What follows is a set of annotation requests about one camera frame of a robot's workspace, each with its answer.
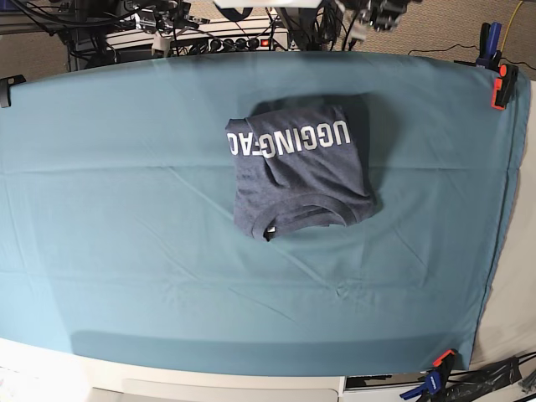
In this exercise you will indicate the teal table cloth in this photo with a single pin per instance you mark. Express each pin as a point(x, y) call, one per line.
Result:
point(118, 239)

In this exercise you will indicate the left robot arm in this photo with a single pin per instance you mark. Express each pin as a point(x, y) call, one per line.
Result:
point(373, 15)

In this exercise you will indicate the orange blue clamp bottom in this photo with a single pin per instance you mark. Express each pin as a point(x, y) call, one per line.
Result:
point(435, 380)

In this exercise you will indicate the orange black clamp top right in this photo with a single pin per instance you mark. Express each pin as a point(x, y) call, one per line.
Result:
point(504, 86)

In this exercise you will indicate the white overhead camera mount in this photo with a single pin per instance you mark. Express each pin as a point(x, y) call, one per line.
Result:
point(268, 3)

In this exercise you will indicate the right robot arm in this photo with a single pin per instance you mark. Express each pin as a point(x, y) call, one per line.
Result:
point(165, 21)

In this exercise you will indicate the black clamp left edge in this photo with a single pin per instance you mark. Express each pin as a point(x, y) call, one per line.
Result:
point(6, 84)

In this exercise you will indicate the black plastic bag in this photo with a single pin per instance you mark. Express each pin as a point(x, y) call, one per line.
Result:
point(489, 378)

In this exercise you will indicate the white power strip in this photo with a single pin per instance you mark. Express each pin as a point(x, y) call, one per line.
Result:
point(211, 44)

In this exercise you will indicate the blue-grey heathered T-shirt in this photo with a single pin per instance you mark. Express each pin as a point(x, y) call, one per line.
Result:
point(297, 168)

